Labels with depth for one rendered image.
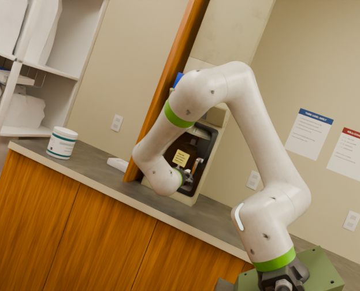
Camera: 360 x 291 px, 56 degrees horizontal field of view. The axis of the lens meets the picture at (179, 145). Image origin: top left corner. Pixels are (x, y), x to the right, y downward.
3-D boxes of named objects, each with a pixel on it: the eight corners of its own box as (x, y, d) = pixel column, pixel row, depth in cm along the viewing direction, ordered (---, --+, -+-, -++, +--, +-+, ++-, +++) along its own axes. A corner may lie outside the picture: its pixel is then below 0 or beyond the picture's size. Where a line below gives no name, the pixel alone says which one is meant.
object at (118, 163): (117, 163, 221) (119, 157, 221) (136, 172, 215) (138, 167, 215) (106, 163, 210) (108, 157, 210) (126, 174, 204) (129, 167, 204)
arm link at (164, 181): (158, 204, 125) (181, 187, 123) (138, 176, 127) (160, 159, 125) (169, 197, 139) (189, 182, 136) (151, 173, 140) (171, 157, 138)
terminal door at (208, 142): (144, 176, 193) (169, 111, 189) (192, 198, 186) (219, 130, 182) (144, 176, 192) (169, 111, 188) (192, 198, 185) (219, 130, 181)
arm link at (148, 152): (178, 134, 104) (201, 121, 110) (157, 104, 105) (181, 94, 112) (138, 178, 132) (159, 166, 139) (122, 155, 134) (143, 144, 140)
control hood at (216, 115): (169, 107, 189) (175, 90, 188) (222, 127, 182) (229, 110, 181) (163, 105, 178) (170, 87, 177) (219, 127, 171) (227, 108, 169)
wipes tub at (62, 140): (55, 150, 195) (63, 126, 193) (74, 159, 192) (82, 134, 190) (40, 151, 182) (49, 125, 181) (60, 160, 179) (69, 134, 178)
